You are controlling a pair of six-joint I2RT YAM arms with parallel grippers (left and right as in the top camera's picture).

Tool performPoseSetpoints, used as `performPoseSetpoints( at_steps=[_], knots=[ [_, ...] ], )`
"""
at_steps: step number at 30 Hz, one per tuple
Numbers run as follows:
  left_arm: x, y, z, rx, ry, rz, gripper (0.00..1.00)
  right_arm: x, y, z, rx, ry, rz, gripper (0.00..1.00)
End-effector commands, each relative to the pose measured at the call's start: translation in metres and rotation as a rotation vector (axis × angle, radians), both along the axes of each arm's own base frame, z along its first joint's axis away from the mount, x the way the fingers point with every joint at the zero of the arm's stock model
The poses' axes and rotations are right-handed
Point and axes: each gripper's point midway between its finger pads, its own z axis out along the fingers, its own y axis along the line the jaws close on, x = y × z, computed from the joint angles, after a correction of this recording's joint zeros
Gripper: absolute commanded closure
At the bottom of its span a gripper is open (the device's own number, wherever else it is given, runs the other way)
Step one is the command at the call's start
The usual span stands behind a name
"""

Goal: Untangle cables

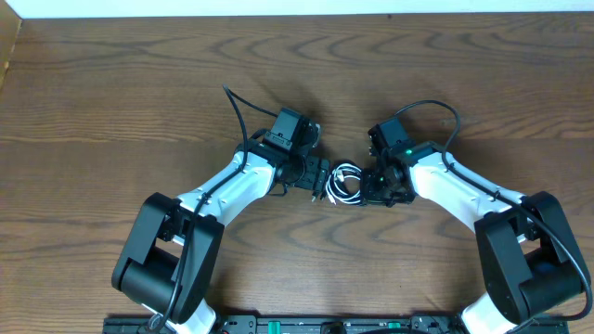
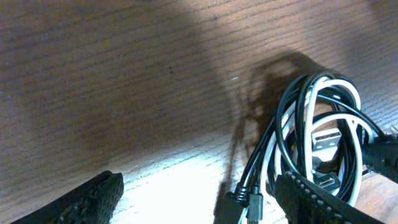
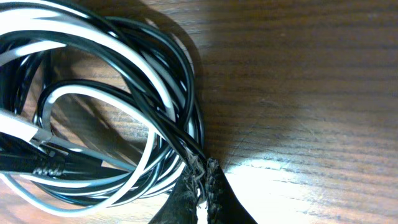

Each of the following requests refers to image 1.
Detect white USB cable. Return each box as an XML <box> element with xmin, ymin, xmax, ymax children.
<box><xmin>325</xmin><ymin>161</ymin><xmax>364</xmax><ymax>206</ymax></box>

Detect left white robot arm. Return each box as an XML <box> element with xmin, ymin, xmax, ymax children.
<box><xmin>111</xmin><ymin>139</ymin><xmax>329</xmax><ymax>333</ymax></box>

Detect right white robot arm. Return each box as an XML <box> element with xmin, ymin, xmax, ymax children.
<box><xmin>361</xmin><ymin>139</ymin><xmax>593</xmax><ymax>333</ymax></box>

